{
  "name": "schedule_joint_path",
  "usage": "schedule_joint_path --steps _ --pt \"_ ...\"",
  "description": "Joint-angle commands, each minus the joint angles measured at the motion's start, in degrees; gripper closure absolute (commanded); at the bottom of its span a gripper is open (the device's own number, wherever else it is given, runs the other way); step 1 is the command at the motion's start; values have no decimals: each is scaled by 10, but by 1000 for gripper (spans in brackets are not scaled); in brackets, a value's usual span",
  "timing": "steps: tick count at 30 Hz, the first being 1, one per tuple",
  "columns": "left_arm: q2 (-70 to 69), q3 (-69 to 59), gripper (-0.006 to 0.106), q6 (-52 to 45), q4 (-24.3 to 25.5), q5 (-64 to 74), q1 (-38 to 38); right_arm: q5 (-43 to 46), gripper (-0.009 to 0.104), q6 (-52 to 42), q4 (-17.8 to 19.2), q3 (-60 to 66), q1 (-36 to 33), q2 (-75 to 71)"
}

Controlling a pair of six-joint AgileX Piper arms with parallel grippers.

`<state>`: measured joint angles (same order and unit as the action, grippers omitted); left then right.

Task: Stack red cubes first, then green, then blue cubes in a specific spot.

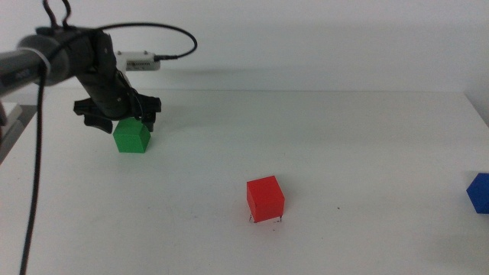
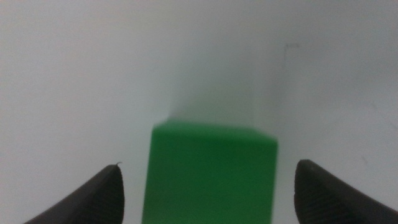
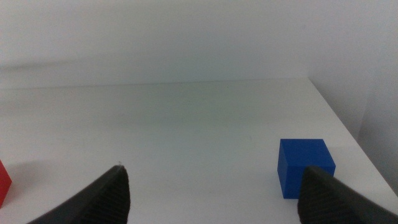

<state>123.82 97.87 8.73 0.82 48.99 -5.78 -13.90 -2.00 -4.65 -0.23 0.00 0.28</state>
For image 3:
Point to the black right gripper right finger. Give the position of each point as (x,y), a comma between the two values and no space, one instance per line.
(323,202)

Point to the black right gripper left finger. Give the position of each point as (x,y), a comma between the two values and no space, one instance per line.
(105,199)

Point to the red cube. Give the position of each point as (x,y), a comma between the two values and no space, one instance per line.
(3,186)

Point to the blue cube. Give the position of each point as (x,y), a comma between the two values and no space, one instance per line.
(298,155)

